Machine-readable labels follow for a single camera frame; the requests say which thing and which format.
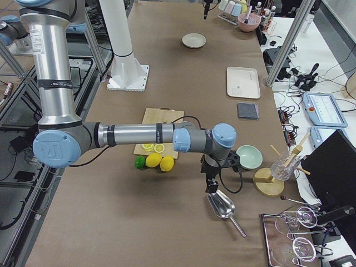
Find yellow cup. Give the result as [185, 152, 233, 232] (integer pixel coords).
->
[240, 0, 248, 13]

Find bottles in copper wire basket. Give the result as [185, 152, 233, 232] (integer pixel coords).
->
[254, 1, 276, 36]

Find blue cup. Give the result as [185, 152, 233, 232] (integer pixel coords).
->
[231, 3, 242, 17]

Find pink cup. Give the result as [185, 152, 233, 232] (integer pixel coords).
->
[225, 1, 235, 14]

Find black stand device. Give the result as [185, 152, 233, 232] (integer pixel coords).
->
[263, 46, 290, 76]

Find blue teach pendant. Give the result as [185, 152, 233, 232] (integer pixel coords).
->
[302, 93, 348, 128]
[310, 126, 337, 148]

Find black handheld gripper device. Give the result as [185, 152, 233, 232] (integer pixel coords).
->
[291, 63, 319, 92]

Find grey folded cloth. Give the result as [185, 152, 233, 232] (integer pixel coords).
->
[237, 102, 259, 120]

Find beige rectangular tray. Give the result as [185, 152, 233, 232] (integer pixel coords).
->
[226, 67, 261, 99]

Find mint green bowl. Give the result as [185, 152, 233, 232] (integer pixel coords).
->
[236, 145, 263, 170]

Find black monitor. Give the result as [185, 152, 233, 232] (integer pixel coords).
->
[301, 130, 355, 210]

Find white cup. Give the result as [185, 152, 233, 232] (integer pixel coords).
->
[218, 0, 229, 11]

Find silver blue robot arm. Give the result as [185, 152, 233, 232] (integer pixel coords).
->
[202, 0, 213, 19]
[18, 1, 237, 193]

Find lemon slice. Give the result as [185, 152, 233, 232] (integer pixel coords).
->
[142, 143, 155, 152]
[154, 144, 165, 154]

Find white cup rack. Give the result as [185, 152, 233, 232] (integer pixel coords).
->
[217, 12, 238, 25]

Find white pillar with base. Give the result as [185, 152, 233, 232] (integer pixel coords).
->
[100, 0, 150, 92]

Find crystal glass on stand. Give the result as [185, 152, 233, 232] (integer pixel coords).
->
[270, 151, 300, 181]

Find wire glass rack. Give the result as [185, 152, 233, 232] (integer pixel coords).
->
[260, 206, 334, 266]

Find green lime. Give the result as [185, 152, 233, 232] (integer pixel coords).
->
[135, 155, 146, 169]

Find round beige plate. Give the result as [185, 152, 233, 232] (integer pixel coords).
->
[181, 33, 206, 49]

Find metal muddler tool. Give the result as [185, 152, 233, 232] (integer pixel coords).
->
[244, 6, 252, 24]

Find wooden cutting board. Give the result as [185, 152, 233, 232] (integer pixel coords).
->
[133, 108, 184, 159]

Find aluminium frame post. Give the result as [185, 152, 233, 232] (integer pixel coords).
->
[266, 0, 315, 88]

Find pink bowl with ice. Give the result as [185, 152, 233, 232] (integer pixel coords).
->
[238, 13, 261, 32]

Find metal scoop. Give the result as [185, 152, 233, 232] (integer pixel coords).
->
[207, 190, 246, 238]

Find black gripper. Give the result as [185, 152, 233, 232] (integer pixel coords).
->
[200, 150, 240, 193]

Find yellow lemon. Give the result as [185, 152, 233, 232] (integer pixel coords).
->
[160, 156, 175, 172]
[145, 153, 162, 168]

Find wooden mug tree stand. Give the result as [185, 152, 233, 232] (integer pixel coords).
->
[253, 132, 311, 197]

